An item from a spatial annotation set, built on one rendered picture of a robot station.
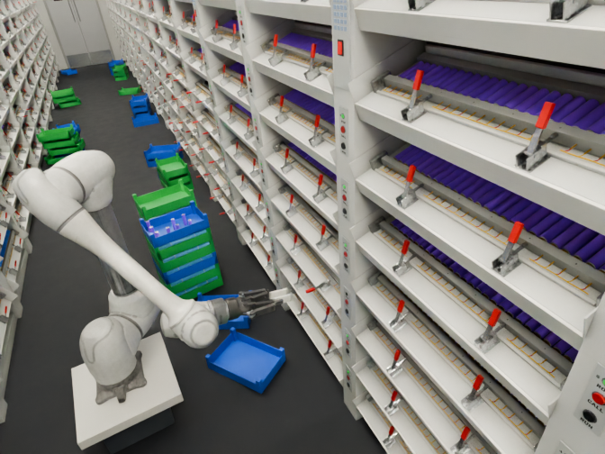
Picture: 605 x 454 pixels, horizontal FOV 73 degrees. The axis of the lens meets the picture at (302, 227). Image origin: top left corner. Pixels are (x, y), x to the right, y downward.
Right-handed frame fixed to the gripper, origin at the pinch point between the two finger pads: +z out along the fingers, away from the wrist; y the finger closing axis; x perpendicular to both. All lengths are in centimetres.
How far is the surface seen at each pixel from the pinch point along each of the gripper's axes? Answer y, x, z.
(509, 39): 64, 91, 2
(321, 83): 7, 75, 6
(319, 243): -0.5, 19.2, 14.3
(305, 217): -18.4, 20.2, 17.6
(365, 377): 28.9, -20.5, 20.9
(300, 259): -20.9, -1.2, 18.0
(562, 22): 71, 93, 2
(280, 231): -44.2, 0.2, 18.8
